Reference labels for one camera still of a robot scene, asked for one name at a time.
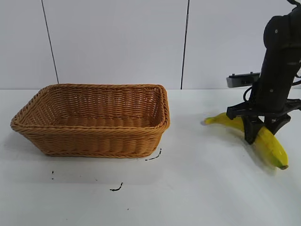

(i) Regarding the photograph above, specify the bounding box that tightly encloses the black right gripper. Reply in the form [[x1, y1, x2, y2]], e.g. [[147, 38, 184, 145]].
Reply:
[[226, 44, 301, 145]]

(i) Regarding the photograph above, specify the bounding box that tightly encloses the yellow banana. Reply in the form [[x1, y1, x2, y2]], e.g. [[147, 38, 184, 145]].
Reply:
[[203, 112, 289, 170]]

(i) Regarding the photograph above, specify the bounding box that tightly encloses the brown woven wicker basket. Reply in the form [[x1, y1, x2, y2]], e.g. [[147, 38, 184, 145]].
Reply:
[[10, 83, 171, 158]]

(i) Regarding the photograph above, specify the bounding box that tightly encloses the black camera cable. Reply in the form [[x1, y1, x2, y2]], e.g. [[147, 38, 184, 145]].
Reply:
[[243, 85, 254, 102]]

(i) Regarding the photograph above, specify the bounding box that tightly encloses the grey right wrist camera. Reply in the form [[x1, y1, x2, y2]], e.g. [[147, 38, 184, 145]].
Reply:
[[226, 73, 261, 89]]

